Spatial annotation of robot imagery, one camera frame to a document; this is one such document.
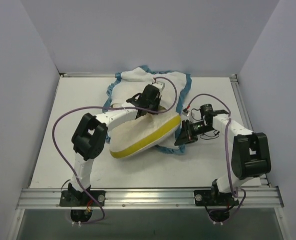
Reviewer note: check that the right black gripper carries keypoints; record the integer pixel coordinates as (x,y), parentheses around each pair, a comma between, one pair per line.
(186,131)

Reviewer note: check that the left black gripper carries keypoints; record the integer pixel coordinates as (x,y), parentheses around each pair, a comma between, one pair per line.
(143,110)

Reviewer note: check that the cream yellow pillow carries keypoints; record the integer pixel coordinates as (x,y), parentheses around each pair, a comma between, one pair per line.
(145,132)

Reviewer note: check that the blue white pillowcase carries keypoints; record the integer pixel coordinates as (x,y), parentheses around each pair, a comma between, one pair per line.
(129,83)

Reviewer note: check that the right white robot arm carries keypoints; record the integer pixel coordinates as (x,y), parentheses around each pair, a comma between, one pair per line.
(247,152)

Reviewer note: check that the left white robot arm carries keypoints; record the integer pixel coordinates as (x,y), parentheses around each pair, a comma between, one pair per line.
(90,135)

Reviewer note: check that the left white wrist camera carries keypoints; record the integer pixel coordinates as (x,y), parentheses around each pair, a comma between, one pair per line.
(159,85)

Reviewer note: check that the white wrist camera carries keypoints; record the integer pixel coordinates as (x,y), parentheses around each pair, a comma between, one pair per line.
(187,115)
(159,85)

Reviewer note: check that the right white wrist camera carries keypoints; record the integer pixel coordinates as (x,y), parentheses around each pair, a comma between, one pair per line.
(187,115)

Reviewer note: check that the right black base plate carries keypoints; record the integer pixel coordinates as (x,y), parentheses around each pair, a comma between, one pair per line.
(206,197)

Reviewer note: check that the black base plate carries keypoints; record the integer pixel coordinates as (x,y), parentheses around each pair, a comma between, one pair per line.
(67,199)
(206,197)

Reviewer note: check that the front aluminium rail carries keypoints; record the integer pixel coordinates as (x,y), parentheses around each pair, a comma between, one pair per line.
(168,198)

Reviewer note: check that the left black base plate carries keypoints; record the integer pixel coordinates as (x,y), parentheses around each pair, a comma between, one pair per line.
(67,199)

